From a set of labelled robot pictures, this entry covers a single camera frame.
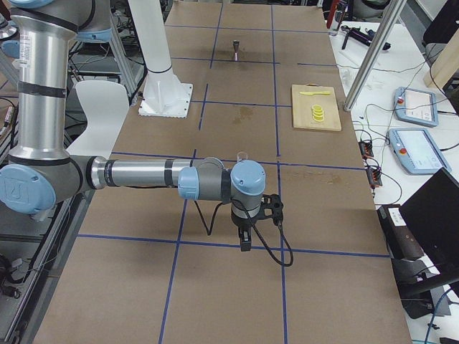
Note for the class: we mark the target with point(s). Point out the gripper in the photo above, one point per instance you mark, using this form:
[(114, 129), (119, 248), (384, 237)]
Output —
[(242, 225)]

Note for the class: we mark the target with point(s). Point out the steel jigger measuring cup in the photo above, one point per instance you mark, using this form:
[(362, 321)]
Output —
[(236, 47)]

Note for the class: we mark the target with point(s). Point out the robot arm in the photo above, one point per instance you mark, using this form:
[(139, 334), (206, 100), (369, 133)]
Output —
[(149, 24), (42, 171)]

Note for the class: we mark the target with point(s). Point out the front lemon slice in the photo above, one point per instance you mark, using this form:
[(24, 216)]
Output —
[(319, 119)]

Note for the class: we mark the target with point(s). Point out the lower black electronics module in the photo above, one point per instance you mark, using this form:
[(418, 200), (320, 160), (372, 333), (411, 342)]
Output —
[(374, 175)]

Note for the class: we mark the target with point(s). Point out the black electronics module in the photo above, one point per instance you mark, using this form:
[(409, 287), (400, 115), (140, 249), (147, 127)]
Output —
[(366, 148), (374, 175)]

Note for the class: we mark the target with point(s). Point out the bamboo cutting board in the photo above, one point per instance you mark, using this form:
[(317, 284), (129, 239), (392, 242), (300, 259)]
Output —
[(302, 112)]

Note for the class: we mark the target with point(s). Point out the upper black electronics module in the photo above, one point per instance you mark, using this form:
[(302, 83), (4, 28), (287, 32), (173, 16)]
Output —
[(366, 148)]

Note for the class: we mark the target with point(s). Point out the black box with label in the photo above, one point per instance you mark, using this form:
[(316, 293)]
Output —
[(401, 241)]

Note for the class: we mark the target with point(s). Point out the yellow plastic knife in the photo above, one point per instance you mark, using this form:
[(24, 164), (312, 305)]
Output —
[(312, 93)]

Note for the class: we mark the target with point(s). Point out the black computer monitor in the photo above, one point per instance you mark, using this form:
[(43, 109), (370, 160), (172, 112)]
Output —
[(431, 214)]

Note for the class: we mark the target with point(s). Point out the right teach pendant tablet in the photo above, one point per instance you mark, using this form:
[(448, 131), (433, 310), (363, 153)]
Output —
[(416, 151)]

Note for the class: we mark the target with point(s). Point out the teach pendant tablet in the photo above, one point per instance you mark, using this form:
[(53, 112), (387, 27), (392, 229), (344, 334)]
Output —
[(416, 151), (416, 106)]

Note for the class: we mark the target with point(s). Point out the white chair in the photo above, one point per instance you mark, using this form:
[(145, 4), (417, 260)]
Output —
[(105, 105)]

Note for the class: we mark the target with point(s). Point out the left teach pendant tablet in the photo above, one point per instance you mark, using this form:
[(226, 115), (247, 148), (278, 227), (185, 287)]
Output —
[(416, 106)]

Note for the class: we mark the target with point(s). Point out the light wooden board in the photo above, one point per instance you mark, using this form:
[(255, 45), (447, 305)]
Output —
[(445, 66)]

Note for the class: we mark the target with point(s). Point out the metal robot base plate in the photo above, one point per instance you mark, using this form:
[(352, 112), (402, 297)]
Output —
[(156, 102)]

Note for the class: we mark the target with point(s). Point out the black stick handle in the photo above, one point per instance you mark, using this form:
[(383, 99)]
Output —
[(346, 30)]

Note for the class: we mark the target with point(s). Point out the aluminium frame post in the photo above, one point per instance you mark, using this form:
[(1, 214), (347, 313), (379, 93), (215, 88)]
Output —
[(384, 29)]

